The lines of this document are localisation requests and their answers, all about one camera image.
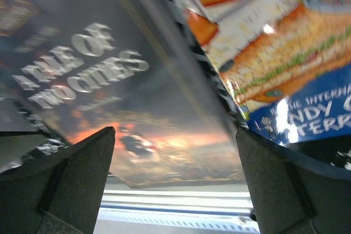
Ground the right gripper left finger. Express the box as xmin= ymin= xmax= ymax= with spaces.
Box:
xmin=1 ymin=127 xmax=115 ymax=233

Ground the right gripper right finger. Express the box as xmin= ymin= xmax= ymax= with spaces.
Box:
xmin=236 ymin=128 xmax=350 ymax=233

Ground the blue 91-Storey Treehouse book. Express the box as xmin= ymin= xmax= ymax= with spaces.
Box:
xmin=153 ymin=0 xmax=351 ymax=147

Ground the dark Tale of Two Cities book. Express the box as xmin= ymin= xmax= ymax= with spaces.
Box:
xmin=1 ymin=0 xmax=245 ymax=189

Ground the slotted cable duct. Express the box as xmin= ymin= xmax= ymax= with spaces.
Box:
xmin=98 ymin=214 xmax=259 ymax=233

